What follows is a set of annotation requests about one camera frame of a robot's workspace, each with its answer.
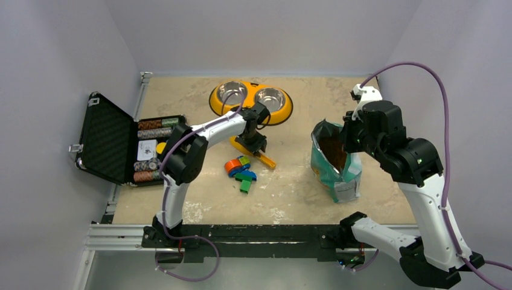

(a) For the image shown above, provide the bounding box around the yellow plastic scoop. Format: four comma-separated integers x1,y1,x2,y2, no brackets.
229,136,277,170

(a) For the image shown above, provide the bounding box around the green dog food bag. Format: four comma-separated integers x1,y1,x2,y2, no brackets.
310,120,363,203

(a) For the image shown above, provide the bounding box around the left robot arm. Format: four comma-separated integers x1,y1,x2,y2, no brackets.
156,103,270,247

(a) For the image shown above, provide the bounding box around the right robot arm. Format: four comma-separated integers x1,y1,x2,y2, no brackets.
337,100,484,289

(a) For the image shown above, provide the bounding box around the yellow double pet bowl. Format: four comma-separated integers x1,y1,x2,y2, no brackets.
208,80,293,126

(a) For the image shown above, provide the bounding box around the blue toy brick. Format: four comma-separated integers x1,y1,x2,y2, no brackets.
238,170,257,181

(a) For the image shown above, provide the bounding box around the orange blue toy truck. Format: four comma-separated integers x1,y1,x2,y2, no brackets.
224,155,251,178

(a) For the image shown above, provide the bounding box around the green toy brick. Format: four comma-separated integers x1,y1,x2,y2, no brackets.
234,173,253,193

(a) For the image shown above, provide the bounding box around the black poker chip case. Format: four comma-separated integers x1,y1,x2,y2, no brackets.
69,92,187,187

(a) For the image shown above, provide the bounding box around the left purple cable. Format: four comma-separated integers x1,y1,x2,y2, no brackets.
158,90,246,189

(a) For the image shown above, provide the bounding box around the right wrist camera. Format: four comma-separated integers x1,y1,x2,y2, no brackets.
350,84,383,121

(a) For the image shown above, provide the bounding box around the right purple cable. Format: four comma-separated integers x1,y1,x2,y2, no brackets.
359,61,512,290

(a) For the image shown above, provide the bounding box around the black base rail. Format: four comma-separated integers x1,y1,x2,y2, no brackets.
86,224,437,265

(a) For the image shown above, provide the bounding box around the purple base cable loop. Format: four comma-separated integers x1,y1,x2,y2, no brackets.
154,234,223,283

